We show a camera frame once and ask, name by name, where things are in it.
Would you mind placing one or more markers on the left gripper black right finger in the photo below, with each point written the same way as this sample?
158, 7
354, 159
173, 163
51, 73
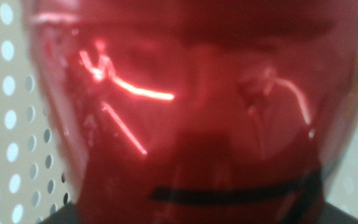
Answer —
334, 216

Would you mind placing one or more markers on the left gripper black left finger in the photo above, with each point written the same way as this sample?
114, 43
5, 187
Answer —
67, 216

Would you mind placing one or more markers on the red soda can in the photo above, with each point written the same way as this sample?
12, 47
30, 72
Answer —
197, 109

